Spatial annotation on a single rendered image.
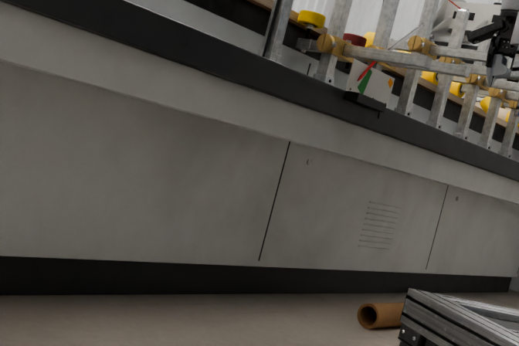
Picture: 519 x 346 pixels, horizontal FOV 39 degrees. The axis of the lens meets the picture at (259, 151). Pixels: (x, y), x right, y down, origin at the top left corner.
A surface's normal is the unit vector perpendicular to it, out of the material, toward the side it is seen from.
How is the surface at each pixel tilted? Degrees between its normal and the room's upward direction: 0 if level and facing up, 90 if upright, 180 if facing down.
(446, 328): 90
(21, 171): 90
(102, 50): 90
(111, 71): 90
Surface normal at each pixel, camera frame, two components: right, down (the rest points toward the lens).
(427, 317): -0.91, -0.23
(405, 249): 0.76, 0.21
